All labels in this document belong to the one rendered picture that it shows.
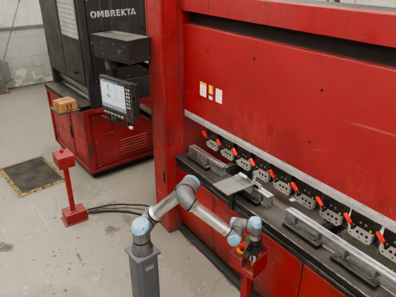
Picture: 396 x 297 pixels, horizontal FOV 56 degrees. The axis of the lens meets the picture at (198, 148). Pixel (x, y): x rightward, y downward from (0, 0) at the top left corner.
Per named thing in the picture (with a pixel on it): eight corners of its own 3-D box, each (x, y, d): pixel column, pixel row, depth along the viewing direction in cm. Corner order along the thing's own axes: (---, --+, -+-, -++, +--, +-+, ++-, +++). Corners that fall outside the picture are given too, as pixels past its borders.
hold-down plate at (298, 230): (281, 225, 259) (281, 221, 258) (287, 222, 262) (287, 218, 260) (316, 250, 237) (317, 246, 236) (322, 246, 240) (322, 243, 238)
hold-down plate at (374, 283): (329, 258, 230) (330, 255, 228) (335, 255, 232) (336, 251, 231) (374, 290, 207) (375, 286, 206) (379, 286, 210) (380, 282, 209)
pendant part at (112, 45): (101, 123, 365) (89, 33, 327) (121, 116, 381) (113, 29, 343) (135, 138, 335) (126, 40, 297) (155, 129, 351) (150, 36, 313)
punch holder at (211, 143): (206, 145, 322) (206, 128, 315) (214, 143, 326) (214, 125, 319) (217, 152, 311) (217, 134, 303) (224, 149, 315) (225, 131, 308)
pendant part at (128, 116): (102, 112, 352) (98, 75, 336) (112, 109, 360) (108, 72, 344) (133, 124, 326) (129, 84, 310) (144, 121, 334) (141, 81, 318)
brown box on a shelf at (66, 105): (49, 108, 437) (47, 98, 432) (71, 103, 452) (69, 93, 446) (58, 115, 416) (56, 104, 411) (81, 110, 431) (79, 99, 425)
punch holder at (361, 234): (346, 232, 219) (351, 208, 211) (355, 227, 223) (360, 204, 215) (369, 246, 207) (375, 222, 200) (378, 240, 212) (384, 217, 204)
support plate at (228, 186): (212, 185, 284) (212, 184, 284) (238, 175, 298) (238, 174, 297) (227, 195, 271) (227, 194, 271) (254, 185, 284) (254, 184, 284)
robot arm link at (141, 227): (129, 242, 243) (127, 225, 237) (138, 230, 255) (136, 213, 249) (146, 246, 240) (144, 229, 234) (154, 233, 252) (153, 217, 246)
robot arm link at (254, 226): (249, 214, 234) (263, 215, 231) (248, 227, 239) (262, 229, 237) (247, 222, 227) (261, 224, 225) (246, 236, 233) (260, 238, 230)
